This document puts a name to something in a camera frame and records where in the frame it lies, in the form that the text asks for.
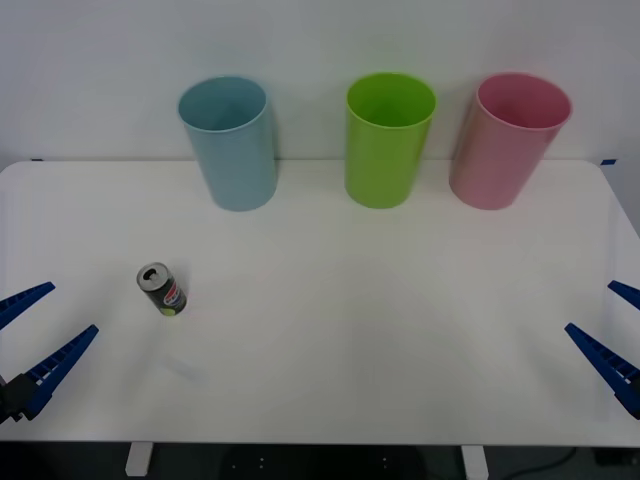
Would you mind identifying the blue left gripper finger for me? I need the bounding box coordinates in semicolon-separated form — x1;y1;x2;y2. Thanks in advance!
0;324;100;424
0;281;57;332

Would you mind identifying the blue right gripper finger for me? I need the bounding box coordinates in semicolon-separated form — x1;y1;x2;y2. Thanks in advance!
607;280;640;309
564;322;640;421

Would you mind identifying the black drink can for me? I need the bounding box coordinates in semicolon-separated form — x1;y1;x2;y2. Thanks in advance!
135;260;188;318

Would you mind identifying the white table leg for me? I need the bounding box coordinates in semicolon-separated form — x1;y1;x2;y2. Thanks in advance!
460;444;489;480
124;442;153;477

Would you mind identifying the pink plastic bin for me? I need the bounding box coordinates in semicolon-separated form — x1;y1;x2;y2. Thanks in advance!
448;71;574;211

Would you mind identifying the pale blue plastic bin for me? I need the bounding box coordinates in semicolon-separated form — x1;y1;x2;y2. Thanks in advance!
177;74;279;213

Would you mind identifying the green plastic bin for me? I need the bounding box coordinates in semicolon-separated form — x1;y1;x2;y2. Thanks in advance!
343;71;438;210

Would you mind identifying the black floor cable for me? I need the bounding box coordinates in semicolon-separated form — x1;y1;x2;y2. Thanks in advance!
517;446;577;472

